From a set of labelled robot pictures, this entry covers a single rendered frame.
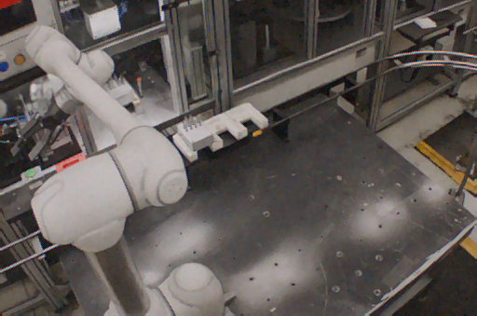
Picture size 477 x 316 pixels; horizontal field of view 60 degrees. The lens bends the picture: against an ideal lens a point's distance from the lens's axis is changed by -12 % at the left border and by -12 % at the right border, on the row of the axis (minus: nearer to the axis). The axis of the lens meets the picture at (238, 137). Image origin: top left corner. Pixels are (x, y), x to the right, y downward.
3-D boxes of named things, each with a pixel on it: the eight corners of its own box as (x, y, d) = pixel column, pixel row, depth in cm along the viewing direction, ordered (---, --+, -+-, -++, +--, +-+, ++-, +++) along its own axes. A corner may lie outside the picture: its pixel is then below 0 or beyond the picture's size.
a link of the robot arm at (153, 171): (156, 112, 97) (99, 137, 92) (196, 150, 83) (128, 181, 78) (170, 161, 104) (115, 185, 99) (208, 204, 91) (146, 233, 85)
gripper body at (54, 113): (66, 102, 140) (49, 121, 141) (50, 94, 132) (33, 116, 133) (76, 116, 137) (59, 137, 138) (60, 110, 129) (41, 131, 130)
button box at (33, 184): (34, 205, 155) (23, 183, 147) (30, 191, 160) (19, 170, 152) (52, 197, 158) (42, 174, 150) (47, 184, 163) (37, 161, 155)
